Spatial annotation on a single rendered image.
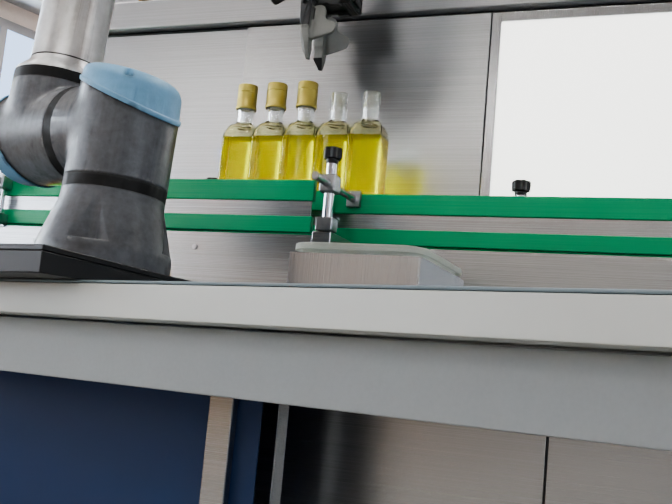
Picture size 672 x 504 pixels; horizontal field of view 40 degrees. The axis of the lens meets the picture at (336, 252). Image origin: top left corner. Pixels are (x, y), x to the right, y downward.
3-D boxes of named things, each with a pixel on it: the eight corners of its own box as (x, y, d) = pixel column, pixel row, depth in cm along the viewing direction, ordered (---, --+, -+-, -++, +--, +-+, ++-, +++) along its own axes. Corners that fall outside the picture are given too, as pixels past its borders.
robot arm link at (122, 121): (109, 168, 96) (131, 45, 98) (31, 173, 104) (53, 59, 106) (191, 197, 105) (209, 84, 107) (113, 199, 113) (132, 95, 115)
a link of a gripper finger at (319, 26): (328, 47, 148) (337, -1, 151) (294, 49, 150) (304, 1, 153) (334, 58, 151) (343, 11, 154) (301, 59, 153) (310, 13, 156)
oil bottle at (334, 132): (347, 253, 151) (358, 126, 153) (335, 247, 145) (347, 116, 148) (316, 251, 153) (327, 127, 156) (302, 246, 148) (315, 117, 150)
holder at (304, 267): (468, 338, 133) (472, 285, 134) (416, 322, 107) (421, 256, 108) (357, 330, 139) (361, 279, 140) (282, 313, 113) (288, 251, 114)
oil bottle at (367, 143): (380, 254, 149) (391, 125, 151) (369, 248, 143) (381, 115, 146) (347, 252, 151) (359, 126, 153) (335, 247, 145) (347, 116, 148)
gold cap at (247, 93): (236, 106, 157) (239, 81, 157) (235, 111, 160) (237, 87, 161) (257, 109, 157) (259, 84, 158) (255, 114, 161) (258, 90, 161)
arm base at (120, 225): (72, 256, 92) (90, 160, 94) (6, 258, 103) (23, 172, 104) (195, 283, 102) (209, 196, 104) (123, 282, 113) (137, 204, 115)
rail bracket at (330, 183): (360, 244, 143) (367, 165, 144) (319, 224, 127) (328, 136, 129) (342, 243, 144) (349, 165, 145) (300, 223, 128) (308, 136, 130)
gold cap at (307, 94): (319, 111, 155) (322, 86, 156) (312, 105, 152) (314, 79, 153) (300, 111, 157) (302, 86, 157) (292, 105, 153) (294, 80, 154)
